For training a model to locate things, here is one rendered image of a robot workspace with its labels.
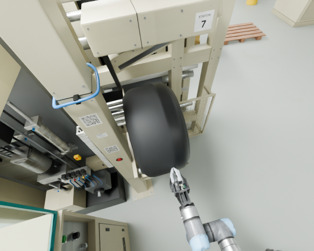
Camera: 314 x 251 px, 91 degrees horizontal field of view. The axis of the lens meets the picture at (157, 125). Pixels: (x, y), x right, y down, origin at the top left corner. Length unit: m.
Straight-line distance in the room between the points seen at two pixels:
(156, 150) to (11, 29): 0.62
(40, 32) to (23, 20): 0.03
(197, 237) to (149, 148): 0.40
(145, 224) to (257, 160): 1.62
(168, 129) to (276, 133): 2.26
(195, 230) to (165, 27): 0.87
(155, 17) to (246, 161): 2.06
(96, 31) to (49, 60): 0.29
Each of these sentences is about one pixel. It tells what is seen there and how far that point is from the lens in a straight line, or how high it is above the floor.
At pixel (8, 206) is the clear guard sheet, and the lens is 0.73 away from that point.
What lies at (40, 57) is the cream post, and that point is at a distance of 0.57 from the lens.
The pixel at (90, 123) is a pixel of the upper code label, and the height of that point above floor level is 1.49.
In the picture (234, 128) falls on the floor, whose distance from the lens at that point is 2.61.
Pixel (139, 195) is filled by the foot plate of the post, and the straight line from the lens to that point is 2.08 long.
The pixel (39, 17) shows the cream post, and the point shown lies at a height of 1.90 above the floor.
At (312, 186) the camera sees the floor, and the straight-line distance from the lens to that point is 2.67.
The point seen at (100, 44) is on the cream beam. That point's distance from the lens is 0.81.
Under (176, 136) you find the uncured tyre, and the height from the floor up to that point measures 1.38.
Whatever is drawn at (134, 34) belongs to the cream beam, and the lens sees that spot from 0.81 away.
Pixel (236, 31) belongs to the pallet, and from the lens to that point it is 4.84.
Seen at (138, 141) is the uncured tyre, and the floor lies 1.39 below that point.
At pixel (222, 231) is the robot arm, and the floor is 1.19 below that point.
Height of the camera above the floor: 2.03
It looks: 55 degrees down
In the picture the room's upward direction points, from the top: 8 degrees counter-clockwise
